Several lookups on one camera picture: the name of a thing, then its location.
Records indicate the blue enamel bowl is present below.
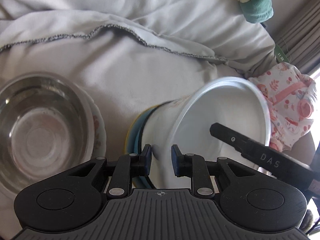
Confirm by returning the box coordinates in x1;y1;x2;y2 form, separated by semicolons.
130;107;161;190

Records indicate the white bowl yellow rim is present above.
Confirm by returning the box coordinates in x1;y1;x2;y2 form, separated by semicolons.
124;104;161;188

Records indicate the white floral plate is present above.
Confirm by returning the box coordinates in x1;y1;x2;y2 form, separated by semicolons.
84;91;106;158

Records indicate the white paper cup bowl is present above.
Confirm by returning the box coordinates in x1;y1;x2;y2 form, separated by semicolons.
141;77;271;189

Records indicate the stainless steel bowl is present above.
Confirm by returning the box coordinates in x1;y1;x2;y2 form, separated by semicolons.
1;72;95;198

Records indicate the pink floral baby cloth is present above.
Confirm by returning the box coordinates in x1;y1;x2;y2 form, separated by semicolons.
248;62;317;152

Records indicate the grey sofa blanket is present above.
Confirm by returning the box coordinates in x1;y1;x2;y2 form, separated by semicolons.
0;0;281;230

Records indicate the grey curtain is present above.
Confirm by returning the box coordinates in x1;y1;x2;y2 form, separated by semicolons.
275;0;319;74

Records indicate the green towel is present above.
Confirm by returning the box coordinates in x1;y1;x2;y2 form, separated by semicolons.
240;0;273;23

